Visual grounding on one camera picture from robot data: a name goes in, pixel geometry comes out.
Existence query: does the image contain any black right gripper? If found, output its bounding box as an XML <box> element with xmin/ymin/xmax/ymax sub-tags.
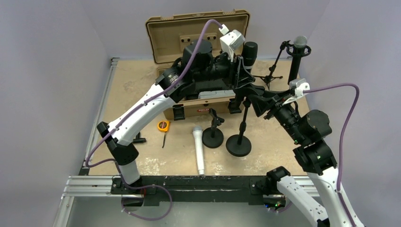
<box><xmin>248</xmin><ymin>87</ymin><xmax>304</xmax><ymax>142</ymax></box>

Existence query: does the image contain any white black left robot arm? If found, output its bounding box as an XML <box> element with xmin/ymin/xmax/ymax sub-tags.
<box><xmin>96</xmin><ymin>39</ymin><xmax>258</xmax><ymax>193</ymax></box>

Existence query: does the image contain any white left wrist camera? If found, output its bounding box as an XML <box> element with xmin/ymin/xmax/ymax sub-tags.
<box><xmin>219</xmin><ymin>24</ymin><xmax>245</xmax><ymax>62</ymax></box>

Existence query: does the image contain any grey plastic case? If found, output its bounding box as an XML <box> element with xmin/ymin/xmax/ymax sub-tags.
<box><xmin>198</xmin><ymin>90</ymin><xmax>235</xmax><ymax>99</ymax></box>

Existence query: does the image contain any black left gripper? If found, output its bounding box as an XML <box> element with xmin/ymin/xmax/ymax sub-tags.
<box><xmin>194</xmin><ymin>47</ymin><xmax>256</xmax><ymax>89</ymax></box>

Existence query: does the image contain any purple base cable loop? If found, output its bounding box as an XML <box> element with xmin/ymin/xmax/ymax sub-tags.
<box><xmin>121</xmin><ymin>184</ymin><xmax>173</xmax><ymax>222</ymax></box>

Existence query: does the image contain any tan plastic toolbox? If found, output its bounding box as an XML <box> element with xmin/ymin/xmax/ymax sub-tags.
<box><xmin>146</xmin><ymin>9</ymin><xmax>250</xmax><ymax>121</ymax></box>

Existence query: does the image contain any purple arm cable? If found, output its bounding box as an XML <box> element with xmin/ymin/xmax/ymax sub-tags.
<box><xmin>85</xmin><ymin>19</ymin><xmax>225</xmax><ymax>168</ymax></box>
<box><xmin>304</xmin><ymin>82</ymin><xmax>360</xmax><ymax>227</ymax></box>

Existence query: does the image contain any yellow tape measure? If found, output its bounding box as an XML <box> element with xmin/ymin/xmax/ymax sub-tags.
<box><xmin>157</xmin><ymin>120</ymin><xmax>170</xmax><ymax>148</ymax></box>

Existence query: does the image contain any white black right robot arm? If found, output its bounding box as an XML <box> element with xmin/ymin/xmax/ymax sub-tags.
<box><xmin>248</xmin><ymin>93</ymin><xmax>363</xmax><ymax>227</ymax></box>

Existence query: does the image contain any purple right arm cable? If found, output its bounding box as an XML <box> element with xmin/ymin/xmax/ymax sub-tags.
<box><xmin>304</xmin><ymin>82</ymin><xmax>360</xmax><ymax>227</ymax></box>

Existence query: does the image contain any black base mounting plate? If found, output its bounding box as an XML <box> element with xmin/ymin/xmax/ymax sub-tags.
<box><xmin>110</xmin><ymin>175</ymin><xmax>287</xmax><ymax>209</ymax></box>

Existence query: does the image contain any black handheld microphone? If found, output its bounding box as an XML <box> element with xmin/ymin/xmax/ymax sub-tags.
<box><xmin>241</xmin><ymin>41</ymin><xmax>258</xmax><ymax>71</ymax></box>

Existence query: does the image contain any black round-base mic stand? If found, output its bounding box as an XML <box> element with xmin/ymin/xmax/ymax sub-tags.
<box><xmin>202</xmin><ymin>108</ymin><xmax>225</xmax><ymax>148</ymax></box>

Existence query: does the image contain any silver-head black microphone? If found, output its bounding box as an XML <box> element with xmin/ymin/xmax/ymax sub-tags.
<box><xmin>287</xmin><ymin>35</ymin><xmax>311</xmax><ymax>84</ymax></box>

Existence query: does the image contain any white handheld microphone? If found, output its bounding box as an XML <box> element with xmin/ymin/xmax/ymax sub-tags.
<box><xmin>192</xmin><ymin>126</ymin><xmax>205</xmax><ymax>175</ymax></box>

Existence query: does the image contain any black tripod mic stand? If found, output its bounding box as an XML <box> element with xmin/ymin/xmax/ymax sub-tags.
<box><xmin>253</xmin><ymin>40</ymin><xmax>312</xmax><ymax>91</ymax></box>

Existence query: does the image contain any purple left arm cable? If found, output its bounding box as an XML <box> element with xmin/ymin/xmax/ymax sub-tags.
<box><xmin>85</xmin><ymin>19</ymin><xmax>225</xmax><ymax>168</ymax></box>

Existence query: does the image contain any black T-shaped pipe fitting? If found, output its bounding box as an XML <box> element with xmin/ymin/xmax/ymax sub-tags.
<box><xmin>132</xmin><ymin>132</ymin><xmax>147</xmax><ymax>144</ymax></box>

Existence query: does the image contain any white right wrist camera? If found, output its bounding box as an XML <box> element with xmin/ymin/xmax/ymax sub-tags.
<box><xmin>283</xmin><ymin>79</ymin><xmax>310</xmax><ymax>105</ymax></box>

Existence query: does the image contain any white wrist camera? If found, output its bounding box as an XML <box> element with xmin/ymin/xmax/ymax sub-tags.
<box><xmin>283</xmin><ymin>79</ymin><xmax>310</xmax><ymax>105</ymax></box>
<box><xmin>219</xmin><ymin>24</ymin><xmax>245</xmax><ymax>62</ymax></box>

